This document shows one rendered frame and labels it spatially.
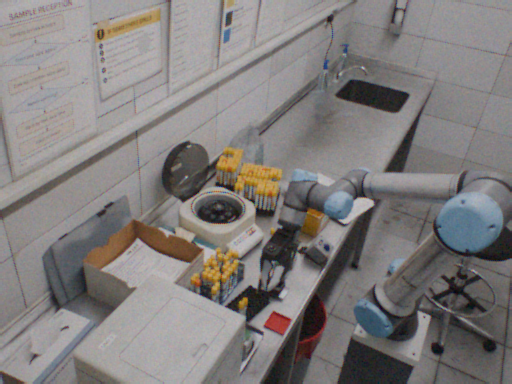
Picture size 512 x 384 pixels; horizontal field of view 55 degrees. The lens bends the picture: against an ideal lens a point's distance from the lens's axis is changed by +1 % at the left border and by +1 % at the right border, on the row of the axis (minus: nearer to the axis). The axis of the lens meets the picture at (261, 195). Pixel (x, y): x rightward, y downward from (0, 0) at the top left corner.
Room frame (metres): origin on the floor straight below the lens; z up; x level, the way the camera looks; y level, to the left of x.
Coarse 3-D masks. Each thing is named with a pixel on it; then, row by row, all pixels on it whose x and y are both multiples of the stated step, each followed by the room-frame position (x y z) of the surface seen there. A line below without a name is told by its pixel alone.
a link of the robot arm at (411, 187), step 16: (352, 176) 1.17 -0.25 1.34; (368, 176) 1.15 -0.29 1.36; (384, 176) 1.12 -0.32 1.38; (400, 176) 1.10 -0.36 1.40; (416, 176) 1.07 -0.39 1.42; (432, 176) 1.05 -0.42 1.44; (448, 176) 1.03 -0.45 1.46; (464, 176) 1.00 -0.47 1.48; (480, 176) 0.95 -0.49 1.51; (496, 176) 0.94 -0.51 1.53; (368, 192) 1.12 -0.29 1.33; (384, 192) 1.09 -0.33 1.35; (400, 192) 1.06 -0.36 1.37; (416, 192) 1.04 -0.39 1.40; (432, 192) 1.02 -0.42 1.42; (448, 192) 0.99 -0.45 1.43
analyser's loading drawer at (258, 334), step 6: (246, 324) 0.95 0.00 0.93; (252, 330) 0.94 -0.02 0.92; (258, 330) 0.93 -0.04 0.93; (258, 336) 0.92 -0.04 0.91; (252, 342) 0.88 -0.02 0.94; (258, 342) 0.90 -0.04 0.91; (252, 348) 0.87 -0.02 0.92; (246, 354) 0.83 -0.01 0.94; (246, 360) 0.83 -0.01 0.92; (240, 372) 0.80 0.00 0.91
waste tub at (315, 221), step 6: (312, 210) 1.59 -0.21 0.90; (306, 216) 1.47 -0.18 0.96; (312, 216) 1.46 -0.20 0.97; (318, 216) 1.58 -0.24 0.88; (324, 216) 1.49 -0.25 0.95; (306, 222) 1.47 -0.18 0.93; (312, 222) 1.45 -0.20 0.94; (318, 222) 1.44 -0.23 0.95; (324, 222) 1.50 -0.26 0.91; (306, 228) 1.46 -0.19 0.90; (312, 228) 1.45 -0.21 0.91; (318, 228) 1.45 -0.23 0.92; (306, 234) 1.46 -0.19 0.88; (312, 234) 1.45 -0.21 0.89; (318, 234) 1.47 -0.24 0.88
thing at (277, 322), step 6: (276, 312) 1.05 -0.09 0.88; (270, 318) 1.02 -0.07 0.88; (276, 318) 1.03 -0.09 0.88; (282, 318) 1.03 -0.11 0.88; (288, 318) 1.03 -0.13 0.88; (264, 324) 0.99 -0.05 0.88; (270, 324) 1.00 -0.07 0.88; (276, 324) 1.00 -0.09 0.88; (282, 324) 1.01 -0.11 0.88; (288, 324) 1.00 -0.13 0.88; (276, 330) 0.98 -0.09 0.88; (282, 330) 0.98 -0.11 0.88
